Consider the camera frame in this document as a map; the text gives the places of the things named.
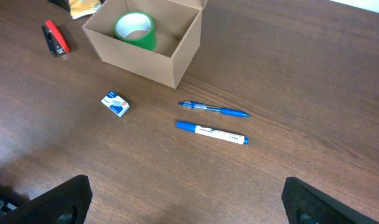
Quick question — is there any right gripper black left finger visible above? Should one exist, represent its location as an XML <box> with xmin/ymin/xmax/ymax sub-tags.
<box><xmin>0</xmin><ymin>175</ymin><xmax>93</xmax><ymax>224</ymax></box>

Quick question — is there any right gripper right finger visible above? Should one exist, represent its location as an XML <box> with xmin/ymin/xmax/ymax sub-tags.
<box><xmin>281</xmin><ymin>177</ymin><xmax>379</xmax><ymax>224</ymax></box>

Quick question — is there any blue white staples box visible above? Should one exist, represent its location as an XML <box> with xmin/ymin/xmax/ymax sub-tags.
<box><xmin>101</xmin><ymin>90</ymin><xmax>130</xmax><ymax>117</ymax></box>

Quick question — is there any red black stapler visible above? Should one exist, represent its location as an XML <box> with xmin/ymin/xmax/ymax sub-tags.
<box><xmin>41</xmin><ymin>20</ymin><xmax>70</xmax><ymax>57</ymax></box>

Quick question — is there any green tape roll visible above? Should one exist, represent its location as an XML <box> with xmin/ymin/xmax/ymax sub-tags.
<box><xmin>113</xmin><ymin>11</ymin><xmax>157</xmax><ymax>51</ymax></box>

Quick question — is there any yellow sticky note pad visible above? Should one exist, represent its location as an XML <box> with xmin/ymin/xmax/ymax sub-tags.
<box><xmin>68</xmin><ymin>0</ymin><xmax>101</xmax><ymax>19</ymax></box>

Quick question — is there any blue white marker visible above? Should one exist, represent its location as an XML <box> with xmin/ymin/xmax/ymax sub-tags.
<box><xmin>175</xmin><ymin>121</ymin><xmax>249</xmax><ymax>145</ymax></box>

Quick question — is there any blue ballpoint pen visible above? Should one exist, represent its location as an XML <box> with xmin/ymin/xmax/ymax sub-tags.
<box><xmin>179</xmin><ymin>101</ymin><xmax>250</xmax><ymax>117</ymax></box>

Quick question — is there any open brown cardboard box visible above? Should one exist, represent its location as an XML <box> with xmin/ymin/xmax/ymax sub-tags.
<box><xmin>83</xmin><ymin>0</ymin><xmax>207</xmax><ymax>88</ymax></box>

